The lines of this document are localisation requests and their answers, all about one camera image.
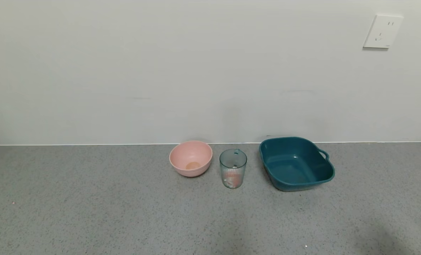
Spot pink plastic bowl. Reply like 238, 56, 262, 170
169, 140, 213, 177

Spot teal plastic basin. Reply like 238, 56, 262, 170
259, 137, 336, 192

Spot pink and white solid pieces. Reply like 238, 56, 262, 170
224, 172, 242, 188

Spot white wall socket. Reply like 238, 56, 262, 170
363, 14, 404, 49

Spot clear ribbed plastic cup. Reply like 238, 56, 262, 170
219, 149, 248, 189

